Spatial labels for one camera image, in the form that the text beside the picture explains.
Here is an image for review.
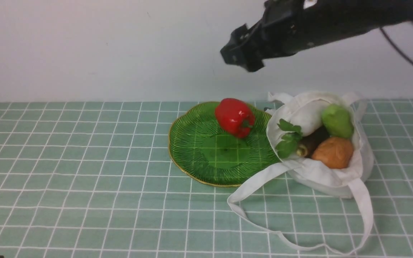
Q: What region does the dark purple eggplant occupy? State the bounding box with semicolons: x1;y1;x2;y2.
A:
295;126;330;158

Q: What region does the green glass plate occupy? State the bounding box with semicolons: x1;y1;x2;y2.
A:
168;101;280;187

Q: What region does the white radish with leaves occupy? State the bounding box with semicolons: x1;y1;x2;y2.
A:
276;101;328;159

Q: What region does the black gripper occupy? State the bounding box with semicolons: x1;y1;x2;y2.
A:
220;0;322;72

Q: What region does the green pepper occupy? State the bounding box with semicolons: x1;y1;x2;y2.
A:
321;104;354;139

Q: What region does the white cloth bag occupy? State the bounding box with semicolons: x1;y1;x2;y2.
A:
227;91;374;256

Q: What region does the black cable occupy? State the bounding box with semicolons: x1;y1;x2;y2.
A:
379;27;413;77

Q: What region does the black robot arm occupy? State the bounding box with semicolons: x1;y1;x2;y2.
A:
220;0;413;72

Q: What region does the red bell pepper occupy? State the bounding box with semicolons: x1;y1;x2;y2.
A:
214;98;255;138

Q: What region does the green checkered tablecloth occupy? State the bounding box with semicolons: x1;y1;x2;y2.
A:
0;99;413;258

